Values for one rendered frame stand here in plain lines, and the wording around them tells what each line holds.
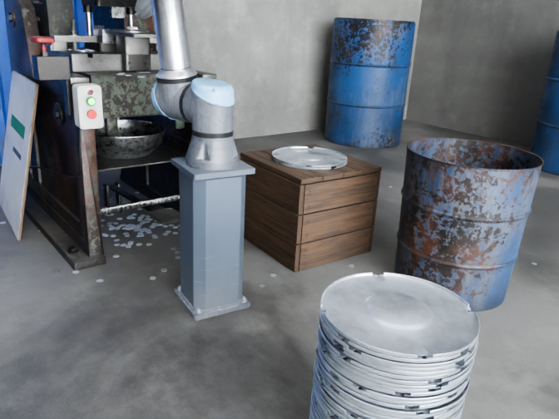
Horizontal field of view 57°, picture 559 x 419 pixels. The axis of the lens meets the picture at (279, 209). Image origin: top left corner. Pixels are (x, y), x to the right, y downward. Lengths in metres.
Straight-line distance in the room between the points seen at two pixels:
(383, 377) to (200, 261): 0.77
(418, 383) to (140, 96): 1.39
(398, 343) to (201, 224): 0.74
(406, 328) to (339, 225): 1.01
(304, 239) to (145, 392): 0.79
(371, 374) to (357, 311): 0.13
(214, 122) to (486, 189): 0.80
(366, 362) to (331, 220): 1.03
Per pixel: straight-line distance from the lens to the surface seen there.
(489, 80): 4.74
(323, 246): 1.90
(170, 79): 1.51
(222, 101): 1.42
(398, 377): 0.91
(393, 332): 0.95
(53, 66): 1.80
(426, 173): 1.65
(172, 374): 1.39
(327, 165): 1.87
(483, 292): 1.78
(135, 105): 1.92
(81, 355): 1.50
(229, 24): 3.74
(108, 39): 2.07
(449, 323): 1.01
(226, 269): 1.56
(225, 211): 1.48
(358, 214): 1.97
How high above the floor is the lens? 0.85
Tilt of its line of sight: 20 degrees down
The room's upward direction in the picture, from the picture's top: 3 degrees clockwise
